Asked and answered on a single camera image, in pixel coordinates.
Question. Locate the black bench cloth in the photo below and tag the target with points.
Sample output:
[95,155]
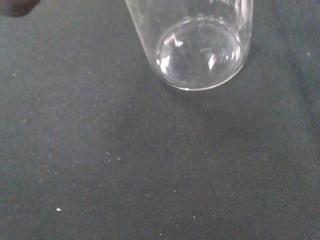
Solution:
[150,162]

